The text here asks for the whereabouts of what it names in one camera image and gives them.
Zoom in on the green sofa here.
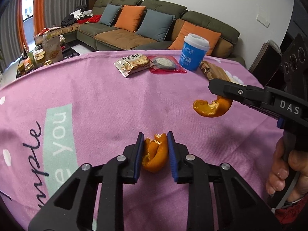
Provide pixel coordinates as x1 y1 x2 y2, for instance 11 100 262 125
35 0 246 65

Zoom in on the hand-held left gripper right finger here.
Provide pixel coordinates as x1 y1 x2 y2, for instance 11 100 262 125
167 131 282 231

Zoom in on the window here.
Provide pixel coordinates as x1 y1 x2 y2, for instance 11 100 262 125
23 0 36 22

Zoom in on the orange peel piece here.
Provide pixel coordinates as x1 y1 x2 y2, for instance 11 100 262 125
192 95 233 118
142 133 169 173

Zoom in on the person's right hand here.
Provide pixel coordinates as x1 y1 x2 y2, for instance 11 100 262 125
266 137 308 203

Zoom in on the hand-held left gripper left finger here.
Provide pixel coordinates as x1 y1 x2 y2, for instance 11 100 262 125
28 132 145 231

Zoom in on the dark coffee table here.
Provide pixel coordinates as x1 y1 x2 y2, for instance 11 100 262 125
16 35 80 77

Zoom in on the white wall switch plate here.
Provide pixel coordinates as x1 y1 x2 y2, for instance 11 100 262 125
256 13 270 27

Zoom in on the red snack packet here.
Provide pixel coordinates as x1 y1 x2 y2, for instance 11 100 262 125
147 55 187 74

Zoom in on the blue cup with white lid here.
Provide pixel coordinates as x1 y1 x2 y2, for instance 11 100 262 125
178 33 210 71

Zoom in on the person's right forearm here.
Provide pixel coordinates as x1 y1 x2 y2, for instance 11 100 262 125
274 196 308 231

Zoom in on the grey and orange curtain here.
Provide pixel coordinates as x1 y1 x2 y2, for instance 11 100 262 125
0 0 26 73
34 0 95 38

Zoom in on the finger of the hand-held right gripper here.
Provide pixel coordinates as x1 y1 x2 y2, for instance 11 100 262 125
208 78 273 109
243 103 283 128

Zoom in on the pink floral tablecloth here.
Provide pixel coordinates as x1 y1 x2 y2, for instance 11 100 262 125
0 49 289 231

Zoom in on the brown foil wrapper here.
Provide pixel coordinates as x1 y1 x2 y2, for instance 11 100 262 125
200 60 233 81

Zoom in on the pile of clothes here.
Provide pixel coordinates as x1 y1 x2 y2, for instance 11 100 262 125
60 9 101 27

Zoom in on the cracker packet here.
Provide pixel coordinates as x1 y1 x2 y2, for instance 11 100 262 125
114 54 153 78

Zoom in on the blue-grey cushion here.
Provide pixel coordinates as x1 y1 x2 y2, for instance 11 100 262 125
99 3 122 27
136 8 176 42

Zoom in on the orange cushion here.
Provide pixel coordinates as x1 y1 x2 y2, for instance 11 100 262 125
114 5 146 32
168 21 222 56

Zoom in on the brown snack bag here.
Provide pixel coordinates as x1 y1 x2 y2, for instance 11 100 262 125
43 35 63 62

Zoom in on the dark folded frame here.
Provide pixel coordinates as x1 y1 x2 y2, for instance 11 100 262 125
248 42 282 86

